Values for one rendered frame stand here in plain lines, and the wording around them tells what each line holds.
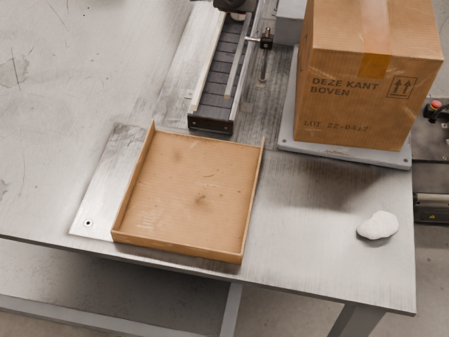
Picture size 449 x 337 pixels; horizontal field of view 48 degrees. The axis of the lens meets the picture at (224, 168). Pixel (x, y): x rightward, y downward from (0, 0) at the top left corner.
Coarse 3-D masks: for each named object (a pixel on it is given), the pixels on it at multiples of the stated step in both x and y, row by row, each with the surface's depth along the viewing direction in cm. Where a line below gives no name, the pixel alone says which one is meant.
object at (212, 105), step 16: (256, 0) 141; (224, 32) 132; (240, 32) 132; (224, 48) 128; (224, 64) 124; (240, 64) 125; (208, 80) 121; (224, 80) 121; (208, 96) 118; (208, 112) 115; (224, 112) 115
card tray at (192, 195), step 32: (160, 160) 112; (192, 160) 112; (224, 160) 112; (256, 160) 112; (128, 192) 104; (160, 192) 107; (192, 192) 107; (224, 192) 107; (128, 224) 102; (160, 224) 102; (192, 224) 102; (224, 224) 102; (224, 256) 96
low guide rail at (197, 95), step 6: (222, 12) 131; (222, 18) 130; (222, 24) 130; (216, 30) 127; (216, 36) 125; (216, 42) 125; (210, 48) 123; (210, 54) 121; (210, 60) 121; (204, 66) 119; (204, 72) 117; (204, 78) 117; (198, 84) 115; (198, 90) 114; (198, 96) 113; (192, 102) 112; (198, 102) 114; (192, 108) 112
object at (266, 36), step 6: (270, 30) 116; (246, 36) 118; (264, 36) 117; (270, 36) 117; (258, 42) 118; (264, 42) 117; (270, 42) 117; (264, 48) 118; (270, 48) 118; (264, 54) 121; (264, 60) 122; (264, 66) 124; (264, 72) 126; (264, 78) 127
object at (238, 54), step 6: (246, 18) 122; (246, 24) 121; (246, 30) 120; (240, 36) 118; (240, 42) 117; (240, 48) 116; (240, 54) 114; (234, 60) 113; (234, 66) 112; (234, 72) 111; (234, 78) 110; (228, 84) 108; (228, 90) 107; (228, 96) 107
